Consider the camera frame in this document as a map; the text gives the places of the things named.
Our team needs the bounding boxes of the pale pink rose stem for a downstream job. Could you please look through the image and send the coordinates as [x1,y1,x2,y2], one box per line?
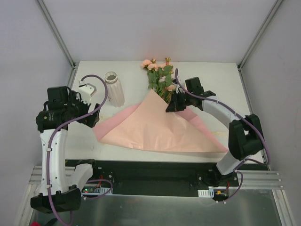
[161,75,177,96]

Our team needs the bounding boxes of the small peach flower stem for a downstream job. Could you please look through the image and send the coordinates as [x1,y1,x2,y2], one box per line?
[157,57,174,98]

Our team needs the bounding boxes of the pink wrapping paper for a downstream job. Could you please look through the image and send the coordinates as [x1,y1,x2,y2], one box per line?
[93,91,228,153]

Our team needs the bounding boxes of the cream gold-lettered ribbon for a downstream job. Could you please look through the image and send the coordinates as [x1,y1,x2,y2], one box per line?
[94,107,226,139]

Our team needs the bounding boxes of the peach double rose stem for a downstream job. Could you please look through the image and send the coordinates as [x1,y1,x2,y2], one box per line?
[141,59,160,93]

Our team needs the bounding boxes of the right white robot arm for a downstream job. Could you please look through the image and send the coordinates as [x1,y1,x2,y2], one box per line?
[166,77,264,187]

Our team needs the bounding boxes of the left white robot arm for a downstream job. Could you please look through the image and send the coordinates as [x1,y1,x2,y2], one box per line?
[30,83,100,213]

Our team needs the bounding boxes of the white ribbed ceramic vase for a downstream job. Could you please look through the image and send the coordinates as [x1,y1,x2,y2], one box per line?
[104,72,125,107]

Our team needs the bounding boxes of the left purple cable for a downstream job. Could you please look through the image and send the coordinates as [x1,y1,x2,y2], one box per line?
[46,74,113,224]

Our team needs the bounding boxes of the purple cable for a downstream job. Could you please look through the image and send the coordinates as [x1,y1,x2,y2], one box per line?
[174,68,271,205]
[46,74,113,224]

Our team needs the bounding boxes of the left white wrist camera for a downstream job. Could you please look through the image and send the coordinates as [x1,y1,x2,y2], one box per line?
[78,81,97,105]

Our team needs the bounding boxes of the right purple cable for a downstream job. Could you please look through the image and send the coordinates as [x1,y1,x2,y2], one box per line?
[174,68,271,205]

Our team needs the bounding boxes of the aluminium frame extrusion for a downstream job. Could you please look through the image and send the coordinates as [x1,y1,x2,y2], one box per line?
[29,166,285,190]

